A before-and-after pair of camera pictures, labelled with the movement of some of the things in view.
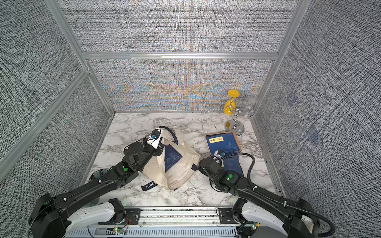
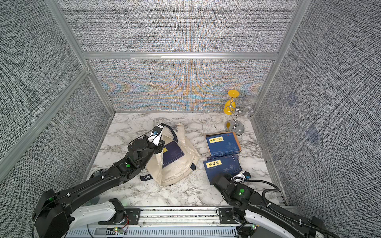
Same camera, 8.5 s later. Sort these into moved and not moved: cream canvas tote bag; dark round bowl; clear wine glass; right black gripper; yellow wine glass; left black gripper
Moved: cream canvas tote bag; right black gripper
Not moved: clear wine glass; left black gripper; yellow wine glass; dark round bowl
